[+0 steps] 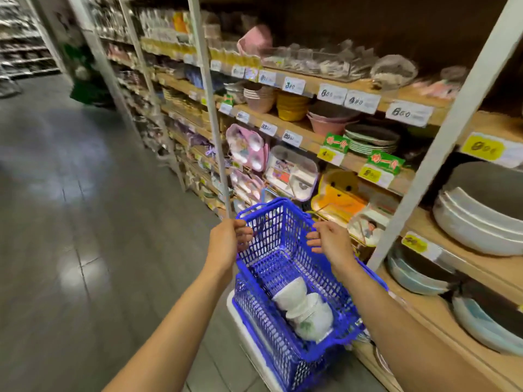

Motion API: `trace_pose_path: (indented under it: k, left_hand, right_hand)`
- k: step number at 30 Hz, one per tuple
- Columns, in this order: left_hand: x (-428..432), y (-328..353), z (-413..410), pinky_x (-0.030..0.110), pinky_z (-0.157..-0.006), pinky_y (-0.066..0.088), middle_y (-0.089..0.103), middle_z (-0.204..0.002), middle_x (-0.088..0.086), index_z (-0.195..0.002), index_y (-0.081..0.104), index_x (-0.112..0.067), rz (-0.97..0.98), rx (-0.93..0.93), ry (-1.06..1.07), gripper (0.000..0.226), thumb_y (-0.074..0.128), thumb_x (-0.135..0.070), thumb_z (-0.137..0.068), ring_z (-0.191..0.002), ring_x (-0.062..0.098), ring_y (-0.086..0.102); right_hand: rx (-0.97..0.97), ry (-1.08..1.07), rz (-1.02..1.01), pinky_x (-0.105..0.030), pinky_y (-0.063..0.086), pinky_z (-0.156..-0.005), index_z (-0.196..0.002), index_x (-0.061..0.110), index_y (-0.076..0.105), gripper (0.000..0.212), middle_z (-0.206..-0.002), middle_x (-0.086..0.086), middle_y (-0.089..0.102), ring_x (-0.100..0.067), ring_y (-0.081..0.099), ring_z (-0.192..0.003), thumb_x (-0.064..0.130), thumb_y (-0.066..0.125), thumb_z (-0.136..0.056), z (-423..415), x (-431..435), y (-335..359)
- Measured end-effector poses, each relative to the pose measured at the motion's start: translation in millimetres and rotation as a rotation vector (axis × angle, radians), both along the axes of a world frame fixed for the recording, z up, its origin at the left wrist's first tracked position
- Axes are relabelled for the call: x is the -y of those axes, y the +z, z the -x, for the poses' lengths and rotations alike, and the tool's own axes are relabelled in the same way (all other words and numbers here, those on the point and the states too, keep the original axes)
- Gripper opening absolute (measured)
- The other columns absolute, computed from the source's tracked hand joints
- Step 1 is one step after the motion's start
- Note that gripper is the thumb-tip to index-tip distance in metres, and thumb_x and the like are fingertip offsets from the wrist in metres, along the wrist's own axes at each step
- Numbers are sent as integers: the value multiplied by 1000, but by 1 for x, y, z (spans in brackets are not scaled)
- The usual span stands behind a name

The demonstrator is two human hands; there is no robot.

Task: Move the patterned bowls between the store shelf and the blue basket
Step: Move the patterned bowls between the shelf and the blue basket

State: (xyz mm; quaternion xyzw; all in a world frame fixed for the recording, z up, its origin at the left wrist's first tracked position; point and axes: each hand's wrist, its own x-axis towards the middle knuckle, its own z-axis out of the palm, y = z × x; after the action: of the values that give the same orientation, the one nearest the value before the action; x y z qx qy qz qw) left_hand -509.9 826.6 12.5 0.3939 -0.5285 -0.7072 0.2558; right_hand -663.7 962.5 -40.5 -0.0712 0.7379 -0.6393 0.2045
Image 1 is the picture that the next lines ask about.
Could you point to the person's right hand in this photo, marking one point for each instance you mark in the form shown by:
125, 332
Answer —
335, 244

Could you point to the person's left hand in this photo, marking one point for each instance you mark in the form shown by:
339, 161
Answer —
222, 244

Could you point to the blue shopping basket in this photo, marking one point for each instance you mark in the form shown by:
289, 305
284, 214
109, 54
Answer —
265, 265

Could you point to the person's left forearm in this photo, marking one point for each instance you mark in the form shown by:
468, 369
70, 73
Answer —
163, 342

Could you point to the person's right forearm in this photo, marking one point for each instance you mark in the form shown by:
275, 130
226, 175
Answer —
408, 334

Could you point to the stack of large white bowls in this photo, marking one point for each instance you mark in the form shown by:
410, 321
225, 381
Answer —
474, 232

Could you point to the stack of grey striped bowls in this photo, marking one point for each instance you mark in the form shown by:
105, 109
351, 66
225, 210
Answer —
235, 93

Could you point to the yellow bear divided plate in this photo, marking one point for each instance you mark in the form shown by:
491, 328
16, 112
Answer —
339, 200

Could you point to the pink divided kids plate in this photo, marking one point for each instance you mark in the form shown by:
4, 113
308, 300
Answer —
245, 185
245, 146

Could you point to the green sign price tag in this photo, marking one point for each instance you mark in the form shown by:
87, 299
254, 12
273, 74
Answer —
369, 175
327, 155

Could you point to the yellow price tag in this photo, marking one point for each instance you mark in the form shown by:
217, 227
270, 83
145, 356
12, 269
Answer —
414, 244
482, 148

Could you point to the white divided kids plate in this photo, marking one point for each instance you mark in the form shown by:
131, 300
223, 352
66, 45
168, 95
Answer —
292, 175

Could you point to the white-lidded green storage box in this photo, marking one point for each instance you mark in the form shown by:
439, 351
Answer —
245, 342

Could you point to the row of purple dishes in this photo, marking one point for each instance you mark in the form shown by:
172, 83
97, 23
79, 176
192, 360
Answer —
200, 142

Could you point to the stack of pale green plates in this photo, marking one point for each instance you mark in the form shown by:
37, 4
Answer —
372, 136

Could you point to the white price tag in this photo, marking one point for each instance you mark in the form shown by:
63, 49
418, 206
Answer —
238, 71
362, 102
268, 128
331, 94
242, 117
215, 66
267, 78
225, 108
293, 85
408, 113
292, 138

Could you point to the row of blue dishes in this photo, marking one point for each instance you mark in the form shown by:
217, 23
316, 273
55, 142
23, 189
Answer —
195, 77

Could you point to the clear box of spoons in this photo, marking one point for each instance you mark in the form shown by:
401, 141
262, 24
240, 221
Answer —
314, 65

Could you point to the row of yellow plastic dishes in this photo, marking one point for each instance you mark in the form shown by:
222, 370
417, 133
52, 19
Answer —
233, 59

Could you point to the bundle of pink ceramic spoons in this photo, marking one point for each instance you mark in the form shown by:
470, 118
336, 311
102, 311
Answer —
437, 87

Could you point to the green floor display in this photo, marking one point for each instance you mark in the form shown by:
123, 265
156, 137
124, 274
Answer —
86, 85

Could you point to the distant metal rack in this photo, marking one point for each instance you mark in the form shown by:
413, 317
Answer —
24, 48

